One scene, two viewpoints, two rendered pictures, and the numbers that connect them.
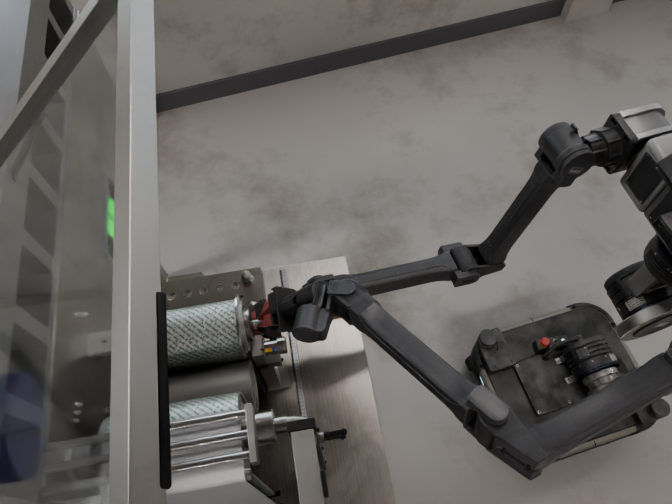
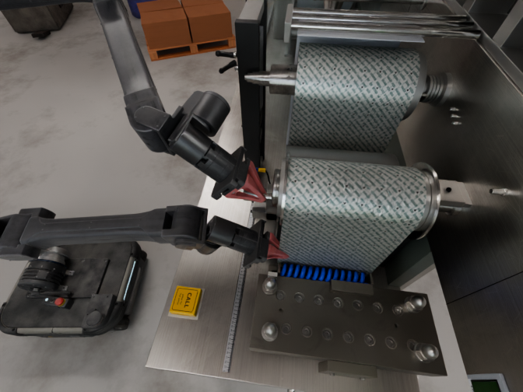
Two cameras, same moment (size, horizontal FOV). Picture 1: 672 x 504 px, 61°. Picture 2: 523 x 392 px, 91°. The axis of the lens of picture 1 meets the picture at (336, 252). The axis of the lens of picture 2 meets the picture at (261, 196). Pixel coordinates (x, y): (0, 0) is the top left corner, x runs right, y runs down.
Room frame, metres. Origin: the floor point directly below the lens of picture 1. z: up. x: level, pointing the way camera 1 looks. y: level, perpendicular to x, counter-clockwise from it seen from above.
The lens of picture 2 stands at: (0.79, 0.25, 1.65)
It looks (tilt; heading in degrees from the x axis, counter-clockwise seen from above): 54 degrees down; 195
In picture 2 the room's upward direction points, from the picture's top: straight up
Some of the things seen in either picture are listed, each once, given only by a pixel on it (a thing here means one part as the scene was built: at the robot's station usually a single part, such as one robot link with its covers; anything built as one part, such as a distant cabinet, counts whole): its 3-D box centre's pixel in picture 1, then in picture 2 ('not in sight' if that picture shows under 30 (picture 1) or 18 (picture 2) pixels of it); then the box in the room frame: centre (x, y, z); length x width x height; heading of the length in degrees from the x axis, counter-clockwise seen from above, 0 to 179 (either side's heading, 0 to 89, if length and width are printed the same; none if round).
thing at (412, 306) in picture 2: not in sight; (417, 302); (0.56, 0.55, 1.05); 0.04 x 0.04 x 0.04
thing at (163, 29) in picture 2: not in sight; (186, 25); (-2.76, -1.73, 0.21); 1.22 x 0.88 x 0.42; 118
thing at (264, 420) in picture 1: (259, 428); (283, 79); (0.23, 0.16, 1.33); 0.06 x 0.06 x 0.06; 8
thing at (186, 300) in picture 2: not in sight; (186, 300); (0.66, 0.01, 0.91); 0.07 x 0.07 x 0.02; 8
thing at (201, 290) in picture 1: (193, 308); (339, 321); (0.63, 0.40, 1.00); 0.40 x 0.16 x 0.06; 98
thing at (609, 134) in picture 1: (600, 147); not in sight; (0.78, -0.59, 1.45); 0.09 x 0.08 x 0.12; 15
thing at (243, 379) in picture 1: (198, 395); (335, 173); (0.34, 0.33, 1.17); 0.26 x 0.12 x 0.12; 98
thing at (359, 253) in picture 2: not in sight; (331, 253); (0.52, 0.35, 1.11); 0.23 x 0.01 x 0.18; 98
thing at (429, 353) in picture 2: not in sight; (428, 351); (0.65, 0.57, 1.05); 0.04 x 0.04 x 0.04
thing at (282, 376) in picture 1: (272, 364); (264, 222); (0.44, 0.17, 1.05); 0.06 x 0.05 x 0.31; 98
